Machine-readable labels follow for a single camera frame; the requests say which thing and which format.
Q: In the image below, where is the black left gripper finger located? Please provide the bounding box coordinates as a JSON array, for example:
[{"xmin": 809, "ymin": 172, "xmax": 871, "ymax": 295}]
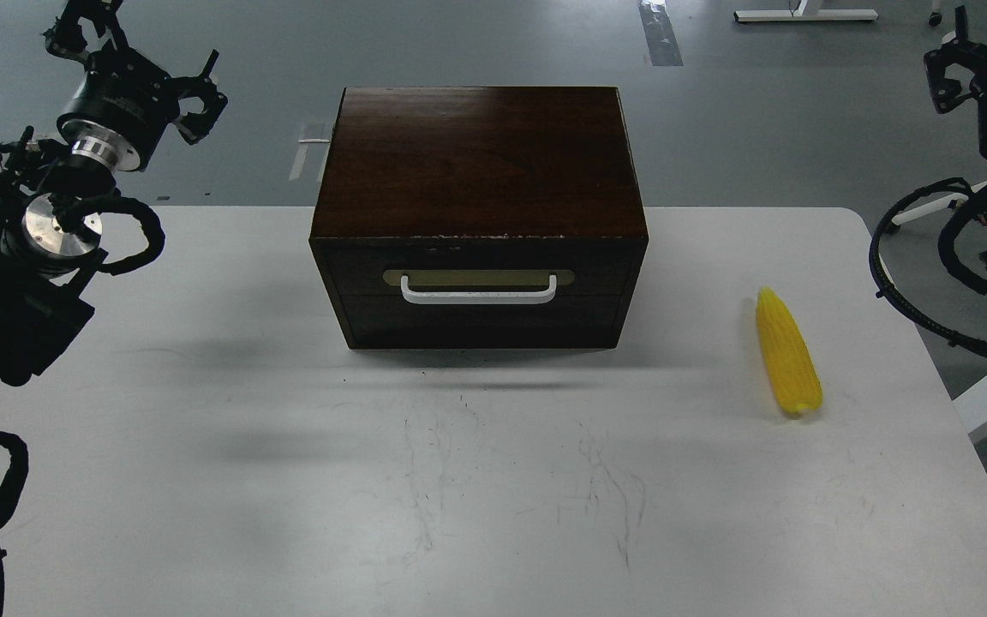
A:
[
  {"xmin": 170, "ymin": 50, "xmax": 228, "ymax": 145},
  {"xmin": 43, "ymin": 1, "xmax": 127, "ymax": 66}
]

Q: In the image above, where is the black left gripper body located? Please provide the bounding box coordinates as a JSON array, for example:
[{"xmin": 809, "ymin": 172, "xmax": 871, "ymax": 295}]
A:
[{"xmin": 57, "ymin": 48, "xmax": 202, "ymax": 172}]

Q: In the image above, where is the white drawer handle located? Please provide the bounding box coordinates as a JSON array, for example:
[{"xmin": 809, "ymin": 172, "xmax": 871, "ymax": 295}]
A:
[{"xmin": 400, "ymin": 273, "xmax": 559, "ymax": 305}]

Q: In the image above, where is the yellow corn cob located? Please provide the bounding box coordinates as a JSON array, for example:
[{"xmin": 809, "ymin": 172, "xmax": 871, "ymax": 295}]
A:
[{"xmin": 755, "ymin": 286, "xmax": 823, "ymax": 416}]

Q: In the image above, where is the dark wooden drawer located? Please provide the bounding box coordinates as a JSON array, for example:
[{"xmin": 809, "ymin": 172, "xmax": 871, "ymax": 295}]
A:
[{"xmin": 312, "ymin": 238, "xmax": 646, "ymax": 349}]

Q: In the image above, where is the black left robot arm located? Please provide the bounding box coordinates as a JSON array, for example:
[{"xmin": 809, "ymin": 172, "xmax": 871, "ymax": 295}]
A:
[{"xmin": 0, "ymin": 1, "xmax": 230, "ymax": 614}]

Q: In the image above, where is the dark wooden drawer cabinet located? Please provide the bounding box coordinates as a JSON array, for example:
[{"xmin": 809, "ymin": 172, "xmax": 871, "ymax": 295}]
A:
[{"xmin": 308, "ymin": 86, "xmax": 649, "ymax": 350}]

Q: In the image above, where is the white office chair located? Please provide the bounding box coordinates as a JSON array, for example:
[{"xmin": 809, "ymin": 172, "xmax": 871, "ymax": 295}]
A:
[{"xmin": 885, "ymin": 192, "xmax": 971, "ymax": 234}]

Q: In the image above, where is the white desk base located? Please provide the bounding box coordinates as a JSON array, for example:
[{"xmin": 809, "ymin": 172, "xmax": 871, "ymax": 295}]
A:
[{"xmin": 733, "ymin": 1, "xmax": 880, "ymax": 24}]

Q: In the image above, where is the black corrugated cable right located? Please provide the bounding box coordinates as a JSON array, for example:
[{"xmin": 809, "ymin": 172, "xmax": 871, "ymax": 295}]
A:
[{"xmin": 869, "ymin": 177, "xmax": 987, "ymax": 371}]

